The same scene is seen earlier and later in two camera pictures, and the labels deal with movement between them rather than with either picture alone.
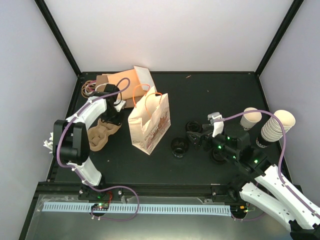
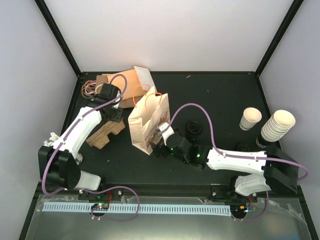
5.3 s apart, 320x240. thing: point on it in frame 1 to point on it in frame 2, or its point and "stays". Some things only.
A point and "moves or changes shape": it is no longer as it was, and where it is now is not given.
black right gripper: x=199 y=135 to x=164 y=153
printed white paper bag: x=150 y=120 stays
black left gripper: x=117 y=122 stays
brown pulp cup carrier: x=99 y=135 moves or changes shape
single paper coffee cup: x=249 y=120 stays
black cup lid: x=193 y=126 stays
